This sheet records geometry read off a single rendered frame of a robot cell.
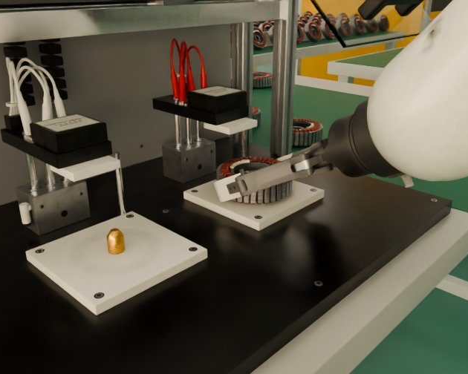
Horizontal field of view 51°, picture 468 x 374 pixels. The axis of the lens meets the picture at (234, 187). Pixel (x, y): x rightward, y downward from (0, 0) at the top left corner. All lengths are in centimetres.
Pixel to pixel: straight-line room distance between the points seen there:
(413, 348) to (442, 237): 102
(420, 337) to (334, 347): 128
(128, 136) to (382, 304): 51
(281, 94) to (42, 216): 45
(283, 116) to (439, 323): 115
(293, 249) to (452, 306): 139
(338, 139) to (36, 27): 35
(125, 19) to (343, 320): 44
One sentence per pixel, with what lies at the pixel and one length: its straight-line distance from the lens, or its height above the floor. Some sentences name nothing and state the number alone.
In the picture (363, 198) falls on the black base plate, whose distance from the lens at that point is 76.
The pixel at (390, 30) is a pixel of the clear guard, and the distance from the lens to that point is 66.
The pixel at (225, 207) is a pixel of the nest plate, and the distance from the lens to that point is 68.
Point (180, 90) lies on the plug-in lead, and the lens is 76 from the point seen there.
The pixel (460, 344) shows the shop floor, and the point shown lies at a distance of 179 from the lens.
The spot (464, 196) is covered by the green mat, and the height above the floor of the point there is 75.
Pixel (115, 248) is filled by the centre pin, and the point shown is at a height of 79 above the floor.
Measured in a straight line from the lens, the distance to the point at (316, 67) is 457.
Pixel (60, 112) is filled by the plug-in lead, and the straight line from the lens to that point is 65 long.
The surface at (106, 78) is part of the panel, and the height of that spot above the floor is 93.
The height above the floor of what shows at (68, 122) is 92.
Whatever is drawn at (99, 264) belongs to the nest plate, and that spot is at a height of 78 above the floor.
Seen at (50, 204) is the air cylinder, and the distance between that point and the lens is 67.
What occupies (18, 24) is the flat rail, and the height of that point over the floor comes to 103.
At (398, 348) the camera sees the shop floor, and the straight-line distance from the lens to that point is 171.
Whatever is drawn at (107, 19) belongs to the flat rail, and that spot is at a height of 103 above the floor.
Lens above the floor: 107
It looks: 23 degrees down
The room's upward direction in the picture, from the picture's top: straight up
